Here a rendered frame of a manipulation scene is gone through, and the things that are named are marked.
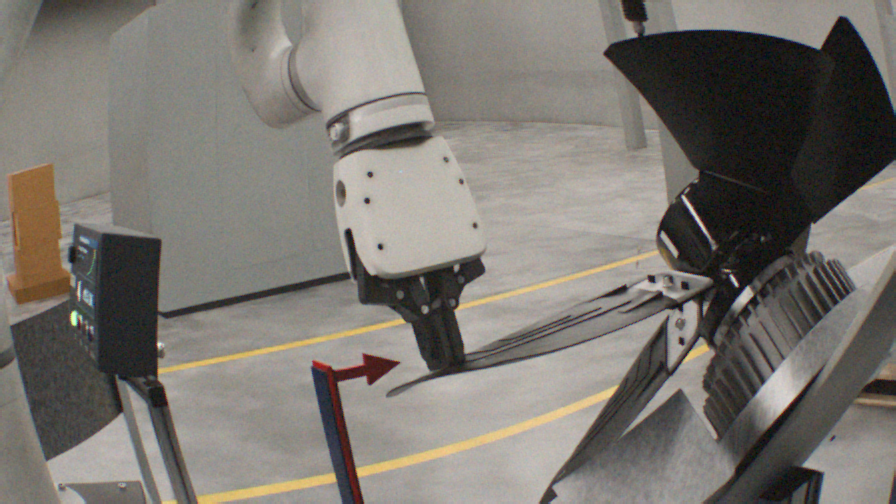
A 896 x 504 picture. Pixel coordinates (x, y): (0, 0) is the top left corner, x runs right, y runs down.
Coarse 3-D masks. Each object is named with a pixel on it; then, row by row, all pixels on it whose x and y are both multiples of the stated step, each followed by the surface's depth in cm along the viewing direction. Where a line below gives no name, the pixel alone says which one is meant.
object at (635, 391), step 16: (656, 336) 112; (640, 352) 119; (656, 352) 110; (640, 368) 113; (656, 368) 107; (624, 384) 115; (640, 384) 110; (656, 384) 106; (608, 400) 121; (624, 400) 112; (640, 400) 108; (608, 416) 115; (624, 416) 110; (592, 432) 117; (608, 432) 111; (576, 448) 120; (592, 448) 113; (576, 464) 114; (560, 480) 115; (544, 496) 116
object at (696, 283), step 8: (664, 272) 102; (672, 272) 102; (680, 272) 101; (640, 280) 101; (656, 280) 101; (680, 280) 99; (688, 280) 98; (696, 280) 97; (704, 280) 97; (712, 280) 96; (640, 288) 99; (648, 288) 99; (656, 288) 98; (664, 288) 98; (672, 288) 97; (680, 288) 96; (696, 288) 94; (704, 288) 95; (672, 296) 95; (680, 296) 93; (688, 296) 94
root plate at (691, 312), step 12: (684, 312) 109; (696, 312) 105; (672, 324) 111; (696, 324) 103; (672, 336) 109; (684, 336) 106; (696, 336) 103; (672, 348) 108; (684, 348) 104; (672, 360) 106
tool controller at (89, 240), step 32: (96, 224) 144; (96, 256) 124; (128, 256) 125; (160, 256) 128; (96, 288) 123; (128, 288) 125; (96, 320) 123; (128, 320) 125; (96, 352) 123; (128, 352) 125; (160, 352) 132
